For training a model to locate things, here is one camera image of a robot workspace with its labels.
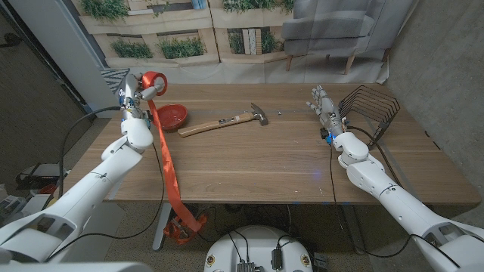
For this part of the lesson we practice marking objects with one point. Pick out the black adapter on torso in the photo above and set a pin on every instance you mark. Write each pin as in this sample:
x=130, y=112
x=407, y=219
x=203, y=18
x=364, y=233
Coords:
x=277, y=258

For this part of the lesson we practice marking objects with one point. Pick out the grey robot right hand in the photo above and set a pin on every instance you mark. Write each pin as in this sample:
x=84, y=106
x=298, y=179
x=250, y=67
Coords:
x=329, y=111

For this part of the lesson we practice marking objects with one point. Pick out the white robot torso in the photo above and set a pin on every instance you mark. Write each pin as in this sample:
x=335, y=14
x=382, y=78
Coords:
x=261, y=242

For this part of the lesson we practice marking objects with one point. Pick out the printed room backdrop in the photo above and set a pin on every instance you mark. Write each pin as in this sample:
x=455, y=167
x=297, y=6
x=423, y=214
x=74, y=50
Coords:
x=246, y=72

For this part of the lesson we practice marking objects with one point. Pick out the red bowl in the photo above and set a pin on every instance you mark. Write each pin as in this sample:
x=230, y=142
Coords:
x=174, y=115

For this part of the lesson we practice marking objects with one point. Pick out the red satin ribbon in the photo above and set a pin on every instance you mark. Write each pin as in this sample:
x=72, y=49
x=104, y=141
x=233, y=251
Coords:
x=168, y=166

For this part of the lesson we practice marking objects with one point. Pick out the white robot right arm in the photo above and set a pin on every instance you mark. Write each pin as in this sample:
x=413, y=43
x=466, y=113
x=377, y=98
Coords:
x=397, y=206

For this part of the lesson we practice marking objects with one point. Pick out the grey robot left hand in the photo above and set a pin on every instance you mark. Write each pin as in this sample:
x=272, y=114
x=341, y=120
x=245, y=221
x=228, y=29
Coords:
x=130, y=94

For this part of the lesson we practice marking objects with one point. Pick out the white table leg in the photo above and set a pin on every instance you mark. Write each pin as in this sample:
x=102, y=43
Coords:
x=162, y=226

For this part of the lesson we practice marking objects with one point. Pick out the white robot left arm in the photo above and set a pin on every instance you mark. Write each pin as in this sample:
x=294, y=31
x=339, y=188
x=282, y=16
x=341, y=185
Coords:
x=83, y=196

